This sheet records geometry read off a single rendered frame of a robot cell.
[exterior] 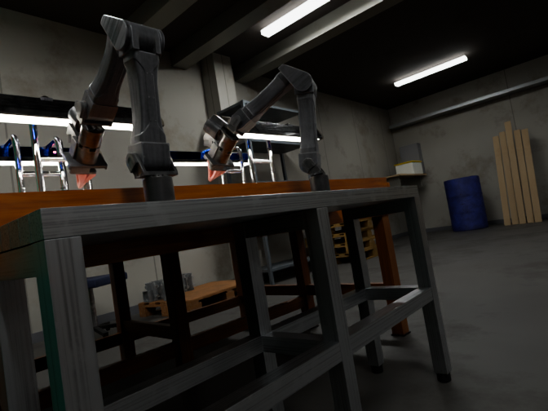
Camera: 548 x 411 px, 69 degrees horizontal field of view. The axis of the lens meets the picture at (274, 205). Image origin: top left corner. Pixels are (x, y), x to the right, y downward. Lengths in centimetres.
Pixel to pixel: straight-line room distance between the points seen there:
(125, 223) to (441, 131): 883
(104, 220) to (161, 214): 9
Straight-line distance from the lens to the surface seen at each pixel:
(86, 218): 58
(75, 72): 451
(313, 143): 130
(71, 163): 119
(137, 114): 91
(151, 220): 63
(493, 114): 901
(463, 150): 908
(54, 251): 57
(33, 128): 158
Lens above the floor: 60
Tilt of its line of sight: 3 degrees up
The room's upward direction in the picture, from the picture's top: 9 degrees counter-clockwise
